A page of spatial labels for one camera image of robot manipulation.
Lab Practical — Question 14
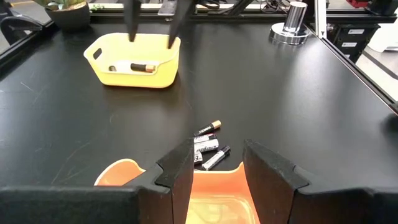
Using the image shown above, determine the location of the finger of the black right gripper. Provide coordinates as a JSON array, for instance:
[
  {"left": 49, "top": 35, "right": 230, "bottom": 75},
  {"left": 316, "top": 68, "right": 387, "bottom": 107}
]
[
  {"left": 167, "top": 0, "right": 197, "bottom": 50},
  {"left": 123, "top": 0, "right": 142, "bottom": 43}
]

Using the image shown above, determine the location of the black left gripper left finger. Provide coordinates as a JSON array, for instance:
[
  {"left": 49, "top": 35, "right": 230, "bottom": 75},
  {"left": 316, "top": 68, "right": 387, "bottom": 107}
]
[{"left": 0, "top": 139, "right": 195, "bottom": 224}]

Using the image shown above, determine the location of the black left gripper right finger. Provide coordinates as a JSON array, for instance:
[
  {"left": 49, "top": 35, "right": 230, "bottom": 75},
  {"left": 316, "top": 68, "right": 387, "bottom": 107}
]
[{"left": 243, "top": 139, "right": 398, "bottom": 224}]

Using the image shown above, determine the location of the slim black copper battery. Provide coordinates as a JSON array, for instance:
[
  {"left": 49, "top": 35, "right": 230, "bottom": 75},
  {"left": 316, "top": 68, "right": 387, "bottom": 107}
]
[{"left": 193, "top": 119, "right": 223, "bottom": 138}]

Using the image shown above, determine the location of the slim silver black battery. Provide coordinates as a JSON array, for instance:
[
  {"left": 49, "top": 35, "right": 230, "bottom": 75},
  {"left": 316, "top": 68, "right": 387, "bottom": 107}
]
[{"left": 201, "top": 145, "right": 231, "bottom": 171}]

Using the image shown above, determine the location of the small silver black battery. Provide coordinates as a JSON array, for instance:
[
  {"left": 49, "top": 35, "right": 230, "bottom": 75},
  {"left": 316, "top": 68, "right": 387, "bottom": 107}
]
[{"left": 193, "top": 133, "right": 218, "bottom": 144}]

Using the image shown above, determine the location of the large silver black battery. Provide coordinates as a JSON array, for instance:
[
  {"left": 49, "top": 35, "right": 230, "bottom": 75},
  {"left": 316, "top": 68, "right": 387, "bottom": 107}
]
[{"left": 193, "top": 138, "right": 220, "bottom": 154}]

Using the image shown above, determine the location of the potted succulent plant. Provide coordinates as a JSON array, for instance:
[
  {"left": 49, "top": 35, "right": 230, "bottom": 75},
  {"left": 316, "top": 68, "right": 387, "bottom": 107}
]
[{"left": 32, "top": 0, "right": 91, "bottom": 31}]

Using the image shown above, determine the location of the yellow plastic bin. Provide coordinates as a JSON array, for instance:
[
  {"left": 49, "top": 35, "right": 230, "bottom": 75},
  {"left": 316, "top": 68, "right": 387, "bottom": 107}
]
[{"left": 83, "top": 32, "right": 182, "bottom": 89}]

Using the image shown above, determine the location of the orange plastic bin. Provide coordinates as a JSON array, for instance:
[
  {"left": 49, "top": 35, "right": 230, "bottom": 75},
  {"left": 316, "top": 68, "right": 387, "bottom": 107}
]
[{"left": 93, "top": 158, "right": 261, "bottom": 224}]

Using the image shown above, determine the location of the chrome cylinder on round base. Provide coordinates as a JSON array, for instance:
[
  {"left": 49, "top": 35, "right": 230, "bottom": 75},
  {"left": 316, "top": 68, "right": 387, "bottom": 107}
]
[{"left": 269, "top": 1, "right": 311, "bottom": 46}]

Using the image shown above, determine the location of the black curved clamp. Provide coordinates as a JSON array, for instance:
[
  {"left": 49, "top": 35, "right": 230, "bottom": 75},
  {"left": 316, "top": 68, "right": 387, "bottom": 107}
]
[{"left": 0, "top": 15, "right": 44, "bottom": 46}]

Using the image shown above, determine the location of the silver upright metal bar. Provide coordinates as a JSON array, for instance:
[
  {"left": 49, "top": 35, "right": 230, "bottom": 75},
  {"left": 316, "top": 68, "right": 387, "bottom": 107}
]
[{"left": 313, "top": 0, "right": 328, "bottom": 40}]

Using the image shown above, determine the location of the black drawer cabinet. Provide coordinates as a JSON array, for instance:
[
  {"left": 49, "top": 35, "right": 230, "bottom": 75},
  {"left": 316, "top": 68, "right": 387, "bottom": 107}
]
[{"left": 326, "top": 23, "right": 382, "bottom": 63}]

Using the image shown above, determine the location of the red black case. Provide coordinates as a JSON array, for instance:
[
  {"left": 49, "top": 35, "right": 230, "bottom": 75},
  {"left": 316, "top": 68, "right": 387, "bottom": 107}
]
[{"left": 345, "top": 0, "right": 371, "bottom": 9}]

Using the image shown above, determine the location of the black equipment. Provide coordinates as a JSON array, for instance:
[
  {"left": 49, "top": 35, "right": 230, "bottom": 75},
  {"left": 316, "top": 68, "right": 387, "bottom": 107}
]
[{"left": 365, "top": 0, "right": 398, "bottom": 16}]

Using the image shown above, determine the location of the black cable bundle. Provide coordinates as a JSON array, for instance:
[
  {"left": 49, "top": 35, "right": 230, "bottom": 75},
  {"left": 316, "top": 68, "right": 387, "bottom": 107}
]
[{"left": 259, "top": 0, "right": 292, "bottom": 13}]

